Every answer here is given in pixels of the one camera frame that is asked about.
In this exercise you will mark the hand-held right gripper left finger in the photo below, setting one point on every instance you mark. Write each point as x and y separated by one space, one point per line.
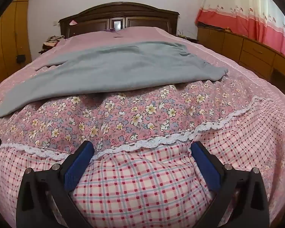
77 168

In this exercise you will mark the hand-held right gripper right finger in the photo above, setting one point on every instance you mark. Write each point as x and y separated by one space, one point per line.
205 168

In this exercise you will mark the grey pants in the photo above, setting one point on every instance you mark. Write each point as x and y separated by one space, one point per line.
121 71

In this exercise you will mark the pink floral bedspread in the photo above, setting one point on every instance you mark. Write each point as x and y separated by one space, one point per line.
144 123

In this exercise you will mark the long wooden drawer cabinet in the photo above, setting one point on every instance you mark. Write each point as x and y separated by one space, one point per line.
230 45

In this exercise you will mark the pile of patterned clothes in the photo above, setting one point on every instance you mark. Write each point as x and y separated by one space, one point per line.
52 41

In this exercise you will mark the small purple item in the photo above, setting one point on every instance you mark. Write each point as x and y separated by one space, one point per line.
110 30

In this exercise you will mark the small pink item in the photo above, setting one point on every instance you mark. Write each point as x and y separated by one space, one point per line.
73 22

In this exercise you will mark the orange wooden wardrobe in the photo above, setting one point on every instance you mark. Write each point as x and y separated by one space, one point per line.
7 40

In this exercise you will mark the white and red floral curtain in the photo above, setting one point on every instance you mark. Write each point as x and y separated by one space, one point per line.
239 16

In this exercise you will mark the dark wooden headboard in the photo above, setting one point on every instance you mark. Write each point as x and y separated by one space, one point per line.
142 11

